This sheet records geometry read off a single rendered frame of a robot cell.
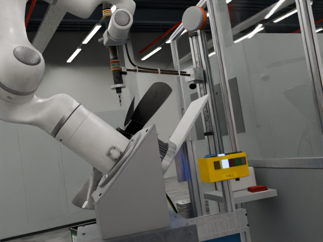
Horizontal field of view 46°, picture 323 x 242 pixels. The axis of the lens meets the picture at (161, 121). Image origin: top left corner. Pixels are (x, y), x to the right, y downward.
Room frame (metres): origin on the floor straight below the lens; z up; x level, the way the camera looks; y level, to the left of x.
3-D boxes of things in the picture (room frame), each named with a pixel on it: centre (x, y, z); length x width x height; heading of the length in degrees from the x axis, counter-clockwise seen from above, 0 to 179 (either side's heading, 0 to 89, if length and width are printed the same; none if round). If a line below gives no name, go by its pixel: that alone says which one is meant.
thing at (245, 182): (2.08, -0.34, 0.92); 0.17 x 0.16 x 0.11; 105
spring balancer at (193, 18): (2.30, -0.29, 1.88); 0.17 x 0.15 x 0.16; 15
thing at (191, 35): (2.26, -0.26, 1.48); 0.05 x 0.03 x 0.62; 50
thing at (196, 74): (2.22, -0.23, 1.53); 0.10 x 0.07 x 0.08; 140
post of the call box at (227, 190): (1.47, -0.21, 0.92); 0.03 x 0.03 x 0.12; 15
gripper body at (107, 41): (1.64, 0.14, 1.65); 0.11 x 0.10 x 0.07; 15
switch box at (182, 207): (2.05, -0.09, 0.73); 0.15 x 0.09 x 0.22; 105
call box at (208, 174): (1.47, -0.21, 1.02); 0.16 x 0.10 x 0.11; 105
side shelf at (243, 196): (2.00, -0.33, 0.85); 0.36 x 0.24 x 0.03; 15
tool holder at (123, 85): (1.75, 0.17, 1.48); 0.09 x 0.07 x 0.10; 140
